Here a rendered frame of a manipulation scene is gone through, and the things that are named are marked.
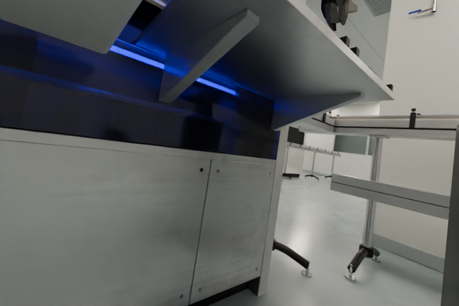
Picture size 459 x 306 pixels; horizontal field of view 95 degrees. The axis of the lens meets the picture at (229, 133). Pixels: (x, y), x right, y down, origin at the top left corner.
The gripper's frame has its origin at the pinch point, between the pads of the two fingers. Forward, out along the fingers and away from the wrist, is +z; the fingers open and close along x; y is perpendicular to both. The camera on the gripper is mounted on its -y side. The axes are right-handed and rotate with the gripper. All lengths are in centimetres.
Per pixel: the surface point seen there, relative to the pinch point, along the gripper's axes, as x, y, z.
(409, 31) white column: 69, 152, -55
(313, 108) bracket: 17.1, 3.6, 21.7
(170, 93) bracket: 10, -47, 19
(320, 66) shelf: -5.1, -12.1, 15.9
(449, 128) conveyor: 22, 91, 31
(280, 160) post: 40, 2, 42
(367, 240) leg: 57, 70, 96
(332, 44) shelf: -14.7, -17.5, 15.6
